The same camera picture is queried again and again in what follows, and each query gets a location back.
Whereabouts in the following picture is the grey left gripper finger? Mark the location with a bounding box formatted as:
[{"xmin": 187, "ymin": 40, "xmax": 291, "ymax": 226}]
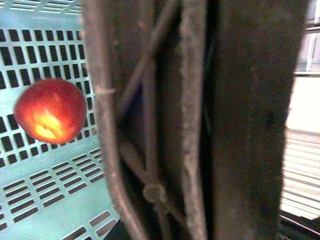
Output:
[{"xmin": 210, "ymin": 0, "xmax": 309, "ymax": 240}]

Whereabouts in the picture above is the light blue plastic basket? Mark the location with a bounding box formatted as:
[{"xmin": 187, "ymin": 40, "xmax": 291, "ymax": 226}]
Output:
[{"xmin": 0, "ymin": 0, "xmax": 119, "ymax": 240}]

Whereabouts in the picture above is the red apple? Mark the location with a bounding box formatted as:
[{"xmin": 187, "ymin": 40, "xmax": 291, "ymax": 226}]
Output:
[{"xmin": 13, "ymin": 78, "xmax": 87, "ymax": 144}]

